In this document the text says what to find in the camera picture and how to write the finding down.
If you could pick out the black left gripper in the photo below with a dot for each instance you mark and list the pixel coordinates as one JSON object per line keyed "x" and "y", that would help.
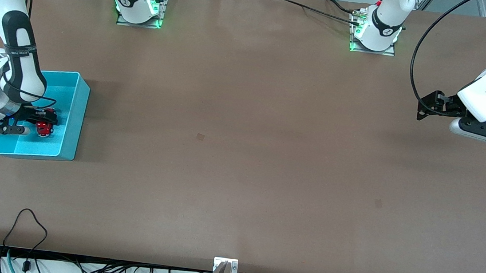
{"x": 450, "y": 105}

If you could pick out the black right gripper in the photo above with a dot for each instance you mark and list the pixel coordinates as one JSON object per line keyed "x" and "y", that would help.
{"x": 31, "y": 113}

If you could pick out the red beetle toy car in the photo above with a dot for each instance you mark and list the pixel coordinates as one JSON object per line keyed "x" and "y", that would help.
{"x": 44, "y": 129}

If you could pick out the blue plastic box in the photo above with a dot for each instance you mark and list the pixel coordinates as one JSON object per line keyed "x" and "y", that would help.
{"x": 62, "y": 137}

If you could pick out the white mounting plate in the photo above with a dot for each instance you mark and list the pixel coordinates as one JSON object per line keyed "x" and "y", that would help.
{"x": 220, "y": 261}

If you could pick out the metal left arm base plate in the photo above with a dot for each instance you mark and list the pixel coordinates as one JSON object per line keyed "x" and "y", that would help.
{"x": 369, "y": 51}

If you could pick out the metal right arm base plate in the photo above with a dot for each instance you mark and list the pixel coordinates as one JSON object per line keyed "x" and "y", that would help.
{"x": 138, "y": 24}

